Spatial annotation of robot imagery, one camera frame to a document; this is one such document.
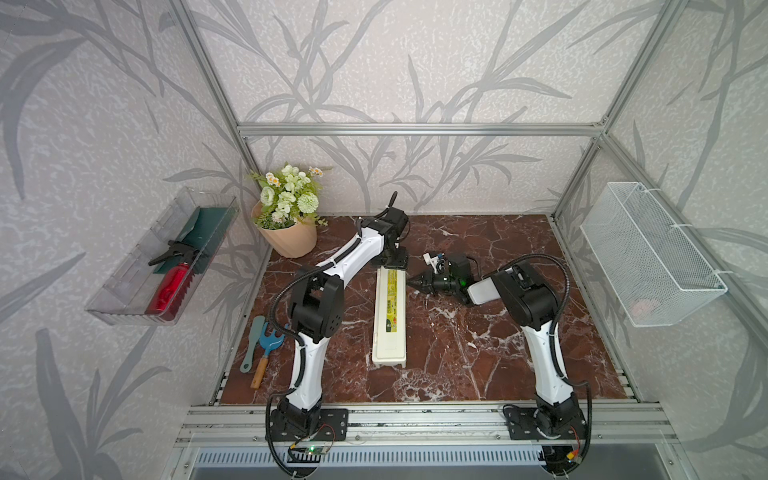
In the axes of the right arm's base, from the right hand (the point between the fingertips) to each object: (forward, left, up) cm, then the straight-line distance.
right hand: (406, 282), depth 97 cm
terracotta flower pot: (+12, +38, +7) cm, 41 cm away
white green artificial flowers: (+14, +34, +26) cm, 45 cm away
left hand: (+3, +3, +6) cm, 7 cm away
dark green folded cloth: (-4, +50, +30) cm, 58 cm away
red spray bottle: (-22, +47, +33) cm, 61 cm away
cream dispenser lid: (-16, +5, +6) cm, 17 cm away
